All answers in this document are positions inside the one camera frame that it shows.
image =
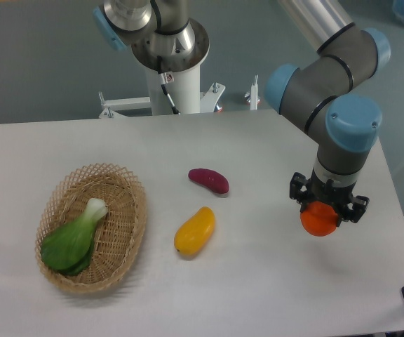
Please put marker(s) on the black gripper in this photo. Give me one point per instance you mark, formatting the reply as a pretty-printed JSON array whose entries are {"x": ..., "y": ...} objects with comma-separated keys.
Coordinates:
[{"x": 340, "y": 197}]

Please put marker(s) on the orange fruit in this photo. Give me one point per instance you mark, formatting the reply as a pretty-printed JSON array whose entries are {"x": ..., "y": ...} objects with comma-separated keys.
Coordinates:
[{"x": 319, "y": 219}]

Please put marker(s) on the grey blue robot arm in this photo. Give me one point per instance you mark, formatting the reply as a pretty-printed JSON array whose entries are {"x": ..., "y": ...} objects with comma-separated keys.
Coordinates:
[{"x": 318, "y": 100}]

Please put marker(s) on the purple sweet potato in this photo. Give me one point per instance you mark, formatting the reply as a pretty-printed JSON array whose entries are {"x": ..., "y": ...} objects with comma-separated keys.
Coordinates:
[{"x": 210, "y": 179}]

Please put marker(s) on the yellow mango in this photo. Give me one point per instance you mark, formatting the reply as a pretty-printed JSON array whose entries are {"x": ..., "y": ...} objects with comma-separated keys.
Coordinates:
[{"x": 194, "y": 234}]

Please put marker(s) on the green bok choy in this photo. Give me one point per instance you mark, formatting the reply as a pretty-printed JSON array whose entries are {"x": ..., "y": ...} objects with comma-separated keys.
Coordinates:
[{"x": 69, "y": 248}]

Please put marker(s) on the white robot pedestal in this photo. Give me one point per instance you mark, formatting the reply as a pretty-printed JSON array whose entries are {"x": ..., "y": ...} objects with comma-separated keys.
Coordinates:
[{"x": 171, "y": 65}]

